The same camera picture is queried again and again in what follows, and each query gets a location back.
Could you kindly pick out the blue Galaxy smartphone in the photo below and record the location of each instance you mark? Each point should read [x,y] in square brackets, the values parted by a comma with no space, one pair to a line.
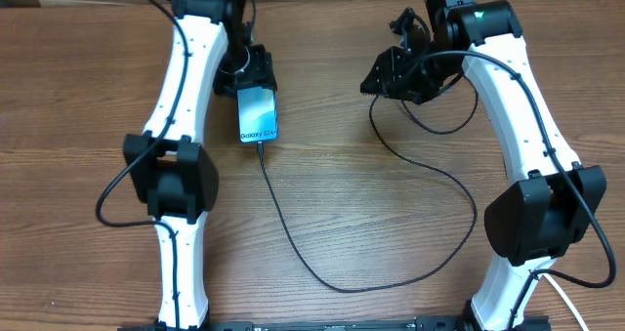
[257,115]

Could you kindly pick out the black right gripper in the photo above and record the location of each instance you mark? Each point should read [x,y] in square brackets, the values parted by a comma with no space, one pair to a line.
[390,70]

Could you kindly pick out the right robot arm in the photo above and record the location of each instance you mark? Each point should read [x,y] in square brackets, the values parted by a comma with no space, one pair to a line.
[551,198]

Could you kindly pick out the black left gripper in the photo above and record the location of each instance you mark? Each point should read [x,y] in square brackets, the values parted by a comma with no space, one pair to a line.
[259,71]

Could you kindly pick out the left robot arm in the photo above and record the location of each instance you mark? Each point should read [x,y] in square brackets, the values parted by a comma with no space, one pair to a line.
[213,53]

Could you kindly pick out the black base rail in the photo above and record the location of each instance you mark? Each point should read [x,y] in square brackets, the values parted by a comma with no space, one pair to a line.
[332,325]

